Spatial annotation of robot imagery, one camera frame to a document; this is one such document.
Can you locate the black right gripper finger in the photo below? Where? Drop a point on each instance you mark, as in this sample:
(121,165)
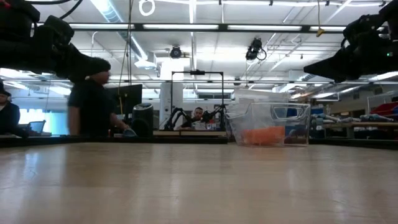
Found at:
(332,68)

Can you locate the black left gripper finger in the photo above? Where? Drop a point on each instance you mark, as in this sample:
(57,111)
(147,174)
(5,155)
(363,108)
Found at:
(73,63)

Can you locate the clear plastic bin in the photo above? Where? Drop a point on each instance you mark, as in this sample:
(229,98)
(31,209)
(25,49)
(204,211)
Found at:
(298,124)

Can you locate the clear plastic zip bag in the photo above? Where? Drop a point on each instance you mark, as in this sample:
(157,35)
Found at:
(261,96)

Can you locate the black background robot arm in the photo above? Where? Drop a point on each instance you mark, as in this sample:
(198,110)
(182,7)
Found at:
(214,113)
(174,116)

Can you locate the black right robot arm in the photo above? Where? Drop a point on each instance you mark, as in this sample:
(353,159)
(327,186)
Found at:
(391,12)

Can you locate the person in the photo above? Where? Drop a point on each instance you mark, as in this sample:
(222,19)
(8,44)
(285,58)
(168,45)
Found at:
(9,118)
(90,109)
(194,123)

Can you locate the wooden workbench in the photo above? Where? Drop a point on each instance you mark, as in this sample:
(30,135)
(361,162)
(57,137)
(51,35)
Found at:
(373,125)

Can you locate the black monitor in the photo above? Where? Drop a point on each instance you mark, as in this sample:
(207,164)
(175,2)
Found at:
(130,99)

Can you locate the grey dome-shaped object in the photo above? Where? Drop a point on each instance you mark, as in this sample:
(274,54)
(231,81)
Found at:
(130,133)

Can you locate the black bar with light strips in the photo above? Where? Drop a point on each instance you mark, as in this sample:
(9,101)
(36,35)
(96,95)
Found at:
(186,27)

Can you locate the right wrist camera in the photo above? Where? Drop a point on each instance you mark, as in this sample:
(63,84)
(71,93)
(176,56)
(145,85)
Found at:
(360,28)

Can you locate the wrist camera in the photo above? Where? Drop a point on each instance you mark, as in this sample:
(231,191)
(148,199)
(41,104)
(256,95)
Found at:
(59,29)
(360,28)

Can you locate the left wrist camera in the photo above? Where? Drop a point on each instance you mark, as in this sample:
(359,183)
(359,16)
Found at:
(59,29)

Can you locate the black ceiling-mounted camera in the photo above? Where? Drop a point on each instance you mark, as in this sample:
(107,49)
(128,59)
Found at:
(253,49)
(175,52)

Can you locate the black robot station frame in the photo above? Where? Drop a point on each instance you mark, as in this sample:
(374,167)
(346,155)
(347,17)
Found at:
(197,72)

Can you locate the black aluminium table frame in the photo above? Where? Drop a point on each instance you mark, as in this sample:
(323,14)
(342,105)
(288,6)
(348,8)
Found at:
(186,140)

